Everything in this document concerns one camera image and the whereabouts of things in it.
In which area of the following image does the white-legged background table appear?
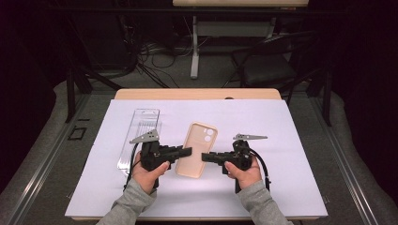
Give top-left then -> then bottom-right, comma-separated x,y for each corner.
172,0 -> 310,80

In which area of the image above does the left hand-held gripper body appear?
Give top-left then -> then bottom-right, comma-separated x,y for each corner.
129,128 -> 176,173

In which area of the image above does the black square floor bracket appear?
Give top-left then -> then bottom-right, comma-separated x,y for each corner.
68,125 -> 88,142

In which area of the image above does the grey metal floor rail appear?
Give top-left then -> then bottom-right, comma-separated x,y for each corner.
4,93 -> 92,225
308,93 -> 381,225

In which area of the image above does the white table mat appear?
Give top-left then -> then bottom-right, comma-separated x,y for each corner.
64,98 -> 329,219

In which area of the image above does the right hand-held gripper cable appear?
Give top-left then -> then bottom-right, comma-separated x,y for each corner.
248,147 -> 272,192

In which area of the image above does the black chair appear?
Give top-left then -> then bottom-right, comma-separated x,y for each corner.
230,31 -> 317,92

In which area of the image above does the left hand-held gripper cable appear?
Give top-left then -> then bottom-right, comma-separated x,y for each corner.
122,142 -> 141,192

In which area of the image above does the clear plastic container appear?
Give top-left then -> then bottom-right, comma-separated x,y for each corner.
116,108 -> 163,176

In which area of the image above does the black metal stand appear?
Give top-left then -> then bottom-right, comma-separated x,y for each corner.
64,18 -> 124,124
281,65 -> 333,128

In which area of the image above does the bundle of floor cables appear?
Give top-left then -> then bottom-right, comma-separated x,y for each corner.
118,15 -> 195,89

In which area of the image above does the hand-held gripper cable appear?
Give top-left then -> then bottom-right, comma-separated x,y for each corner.
122,142 -> 141,192
248,147 -> 272,192

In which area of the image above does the person's left hand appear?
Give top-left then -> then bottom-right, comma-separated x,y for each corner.
131,152 -> 171,196

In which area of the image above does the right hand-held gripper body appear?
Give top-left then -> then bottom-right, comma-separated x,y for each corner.
222,133 -> 268,175

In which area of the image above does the beige phone case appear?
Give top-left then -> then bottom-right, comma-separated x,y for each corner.
174,121 -> 219,179

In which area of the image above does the person's right hand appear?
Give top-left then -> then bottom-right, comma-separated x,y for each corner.
223,156 -> 263,190

